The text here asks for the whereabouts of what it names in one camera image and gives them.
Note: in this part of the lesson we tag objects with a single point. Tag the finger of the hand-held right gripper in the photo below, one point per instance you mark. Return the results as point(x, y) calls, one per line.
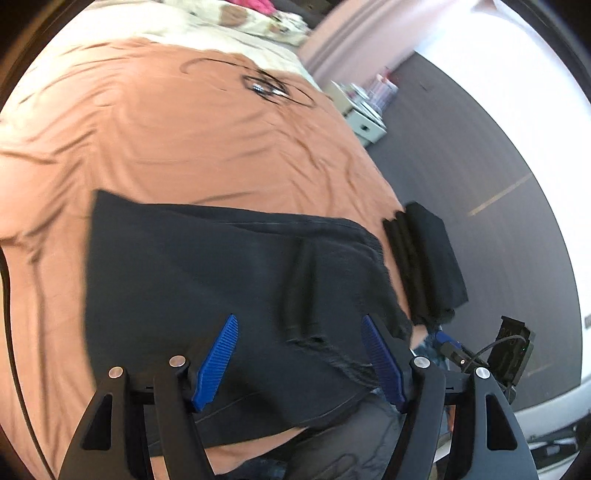
point(448, 342)

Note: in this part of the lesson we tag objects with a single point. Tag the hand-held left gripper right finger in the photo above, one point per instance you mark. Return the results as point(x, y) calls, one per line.
point(383, 364)

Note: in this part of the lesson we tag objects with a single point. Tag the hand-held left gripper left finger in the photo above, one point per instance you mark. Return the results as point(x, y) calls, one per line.
point(217, 364)

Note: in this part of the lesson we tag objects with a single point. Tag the black pants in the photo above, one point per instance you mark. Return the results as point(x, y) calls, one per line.
point(429, 258)
point(184, 277)

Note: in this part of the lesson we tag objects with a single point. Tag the person's leg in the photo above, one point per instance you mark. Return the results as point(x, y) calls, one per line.
point(351, 443)

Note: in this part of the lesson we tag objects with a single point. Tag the pale green nightstand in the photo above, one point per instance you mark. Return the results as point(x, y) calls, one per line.
point(364, 129)

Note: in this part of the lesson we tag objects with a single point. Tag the orange blanket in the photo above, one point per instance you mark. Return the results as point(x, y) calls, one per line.
point(138, 138)

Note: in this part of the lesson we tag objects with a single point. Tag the pink curtain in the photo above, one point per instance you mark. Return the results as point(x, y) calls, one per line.
point(369, 32)

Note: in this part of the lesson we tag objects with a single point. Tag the cream bed sheet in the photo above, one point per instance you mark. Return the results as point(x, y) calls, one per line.
point(138, 27)

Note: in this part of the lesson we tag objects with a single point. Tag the pink cloth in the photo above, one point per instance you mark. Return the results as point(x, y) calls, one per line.
point(258, 4)

